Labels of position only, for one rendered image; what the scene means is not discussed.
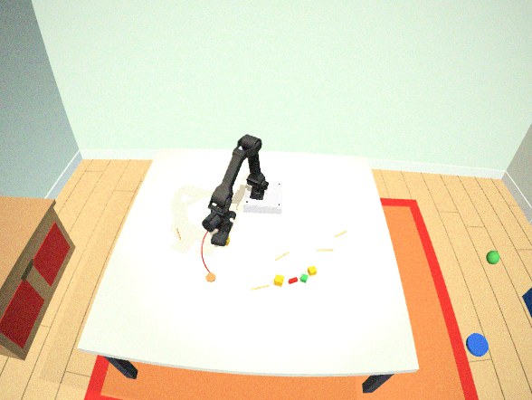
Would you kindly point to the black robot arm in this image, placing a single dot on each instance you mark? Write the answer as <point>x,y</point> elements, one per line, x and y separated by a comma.
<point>223,194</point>

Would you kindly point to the round wooden button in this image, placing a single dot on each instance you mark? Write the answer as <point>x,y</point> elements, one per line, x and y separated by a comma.
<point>210,277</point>

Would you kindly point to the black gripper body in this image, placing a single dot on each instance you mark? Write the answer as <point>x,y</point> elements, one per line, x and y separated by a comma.
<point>221,239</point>

